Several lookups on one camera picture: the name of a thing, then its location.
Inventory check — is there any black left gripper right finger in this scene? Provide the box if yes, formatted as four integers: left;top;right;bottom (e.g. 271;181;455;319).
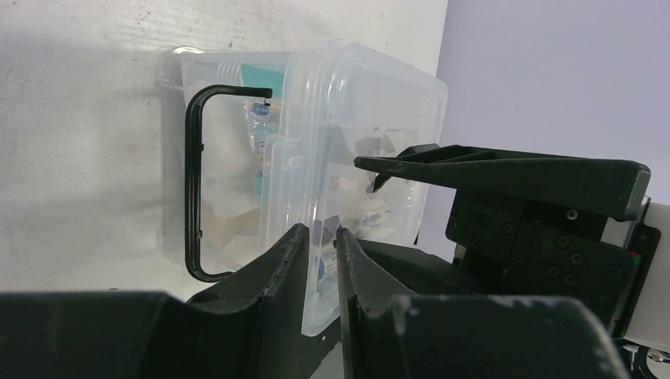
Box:
336;228;630;378

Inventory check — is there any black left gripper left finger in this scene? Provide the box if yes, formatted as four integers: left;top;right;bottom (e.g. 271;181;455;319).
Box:
1;224;310;378

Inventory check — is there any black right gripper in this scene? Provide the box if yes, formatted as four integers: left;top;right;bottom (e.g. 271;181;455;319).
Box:
353;144;661;338

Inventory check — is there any clear plastic box lid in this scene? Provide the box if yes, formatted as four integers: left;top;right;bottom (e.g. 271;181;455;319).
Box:
259;39;448;336

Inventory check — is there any teal packet of supplies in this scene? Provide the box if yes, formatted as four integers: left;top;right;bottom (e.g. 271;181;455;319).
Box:
240;64;284;196

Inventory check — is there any clear plastic medicine box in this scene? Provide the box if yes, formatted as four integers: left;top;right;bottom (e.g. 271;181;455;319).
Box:
158;47;291;283

